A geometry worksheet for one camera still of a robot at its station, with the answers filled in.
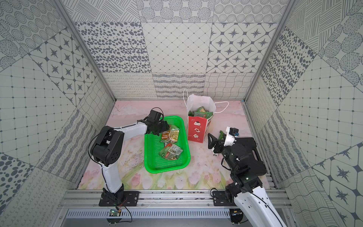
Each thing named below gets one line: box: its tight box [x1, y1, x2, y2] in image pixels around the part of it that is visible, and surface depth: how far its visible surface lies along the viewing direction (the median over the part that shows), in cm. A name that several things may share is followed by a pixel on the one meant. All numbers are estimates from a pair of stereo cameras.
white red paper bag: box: [182, 88, 230, 144], surface depth 92 cm
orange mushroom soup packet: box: [160, 124, 172, 143], surface depth 97 cm
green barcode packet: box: [188, 105, 214, 119], surface depth 96 cm
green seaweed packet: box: [158, 142, 184, 161], surface depth 92 cm
